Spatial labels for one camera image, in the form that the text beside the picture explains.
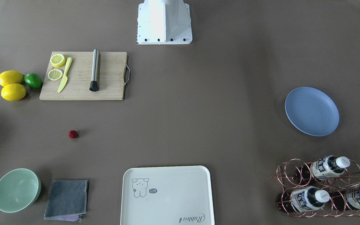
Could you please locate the yellow lemon lower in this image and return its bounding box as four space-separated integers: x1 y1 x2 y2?
1 83 26 101

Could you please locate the blue plate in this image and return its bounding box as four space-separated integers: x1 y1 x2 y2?
285 87 340 137

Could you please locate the drink bottle top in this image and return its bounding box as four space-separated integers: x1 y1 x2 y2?
294 155 351 185

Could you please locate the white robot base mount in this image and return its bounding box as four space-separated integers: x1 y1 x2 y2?
136 0 193 45

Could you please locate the drink bottle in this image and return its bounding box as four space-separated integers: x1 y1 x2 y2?
275 186 330 213
294 155 351 185
330 187 360 211

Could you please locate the copper wire bottle rack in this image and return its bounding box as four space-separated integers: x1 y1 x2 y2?
273 158 360 218

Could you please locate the cream rabbit tray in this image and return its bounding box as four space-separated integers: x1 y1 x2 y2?
120 165 215 225

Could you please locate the yellow lemon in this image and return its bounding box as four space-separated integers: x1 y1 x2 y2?
1 83 26 101
0 70 24 87

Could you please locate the drink bottle bottom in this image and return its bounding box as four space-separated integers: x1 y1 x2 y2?
330 187 360 211
275 186 330 213

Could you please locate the grey folded cloth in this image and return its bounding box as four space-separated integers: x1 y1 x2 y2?
44 180 88 221

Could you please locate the green bowl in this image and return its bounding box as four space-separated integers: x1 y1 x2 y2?
0 168 41 213

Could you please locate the steel muddler black tip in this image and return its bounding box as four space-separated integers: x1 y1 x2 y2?
89 49 100 92

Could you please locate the green lime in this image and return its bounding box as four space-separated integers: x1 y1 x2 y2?
24 73 43 88

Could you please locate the lemon slice lower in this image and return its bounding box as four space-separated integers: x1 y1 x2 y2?
47 69 63 81

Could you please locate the wooden cutting board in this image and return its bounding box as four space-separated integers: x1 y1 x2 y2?
39 51 128 101

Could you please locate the lemon slice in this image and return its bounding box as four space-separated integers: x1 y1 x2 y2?
47 69 63 81
50 53 66 68

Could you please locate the red strawberry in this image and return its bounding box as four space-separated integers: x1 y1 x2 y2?
68 130 79 139

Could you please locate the yellow lemon upper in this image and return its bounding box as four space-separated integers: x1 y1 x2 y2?
0 70 24 87

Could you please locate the yellow plastic knife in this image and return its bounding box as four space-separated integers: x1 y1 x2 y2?
57 57 73 93

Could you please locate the lemon slice upper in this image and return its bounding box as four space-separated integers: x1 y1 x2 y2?
50 53 66 68

